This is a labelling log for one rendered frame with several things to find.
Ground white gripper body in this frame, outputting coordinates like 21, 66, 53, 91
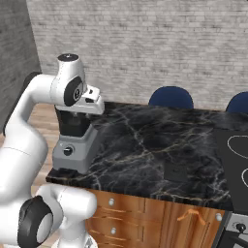
54, 95, 106, 116

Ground grey blender with black jar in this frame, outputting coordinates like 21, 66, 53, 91
51, 108, 105, 175

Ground blue chair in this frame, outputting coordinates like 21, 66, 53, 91
147, 85, 195, 110
225, 91, 248, 114

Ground wooden drawer front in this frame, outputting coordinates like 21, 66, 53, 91
84, 206, 145, 242
90, 189, 147, 215
86, 230, 143, 248

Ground black hob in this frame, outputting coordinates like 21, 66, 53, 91
214, 129, 248, 216

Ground wooden cupboard door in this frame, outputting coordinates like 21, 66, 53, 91
158, 199, 226, 248

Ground steel oven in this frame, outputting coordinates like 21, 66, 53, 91
211, 210, 248, 248

